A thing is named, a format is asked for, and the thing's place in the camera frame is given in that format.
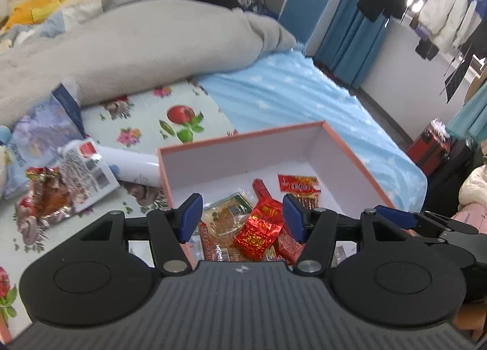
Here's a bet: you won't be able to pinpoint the red spicy strip snack packet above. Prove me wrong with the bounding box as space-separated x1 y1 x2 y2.
277 174 321 209

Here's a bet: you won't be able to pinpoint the yellow pillow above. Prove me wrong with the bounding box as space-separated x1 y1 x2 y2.
1 0 67 32

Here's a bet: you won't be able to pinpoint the red orange snack packet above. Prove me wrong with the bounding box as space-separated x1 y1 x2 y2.
198 217 252 262

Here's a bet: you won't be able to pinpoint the blue curtain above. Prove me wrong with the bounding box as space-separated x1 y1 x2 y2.
314 0 389 89

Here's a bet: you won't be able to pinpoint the floral bed sheet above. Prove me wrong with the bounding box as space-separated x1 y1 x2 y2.
1 51 427 337

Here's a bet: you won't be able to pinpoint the white tube bottle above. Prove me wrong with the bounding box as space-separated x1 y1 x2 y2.
97 145 161 187

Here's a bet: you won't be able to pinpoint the white blue plush toy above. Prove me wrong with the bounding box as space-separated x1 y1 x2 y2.
0 125 11 197

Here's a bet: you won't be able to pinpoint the pink storage box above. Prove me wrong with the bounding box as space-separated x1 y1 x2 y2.
156 120 399 268

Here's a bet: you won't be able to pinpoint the green clear snack packet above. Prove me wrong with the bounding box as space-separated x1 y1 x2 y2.
201 193 254 245

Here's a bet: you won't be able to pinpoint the red suitcase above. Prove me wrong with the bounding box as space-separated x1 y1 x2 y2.
407 118 451 177

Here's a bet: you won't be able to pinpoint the red foil snack bag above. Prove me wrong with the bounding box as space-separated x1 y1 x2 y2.
274 226 304 265

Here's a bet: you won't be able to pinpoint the blue white plastic bag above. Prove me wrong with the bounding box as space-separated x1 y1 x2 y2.
3 78 84 199

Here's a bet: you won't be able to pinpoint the grey blanket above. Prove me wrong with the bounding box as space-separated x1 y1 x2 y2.
1 0 296 126

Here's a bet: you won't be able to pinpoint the blue padded chair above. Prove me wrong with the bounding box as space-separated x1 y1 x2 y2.
278 0 330 58

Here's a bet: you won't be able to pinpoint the red foil snack packet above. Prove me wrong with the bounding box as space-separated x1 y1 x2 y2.
233 179 284 261

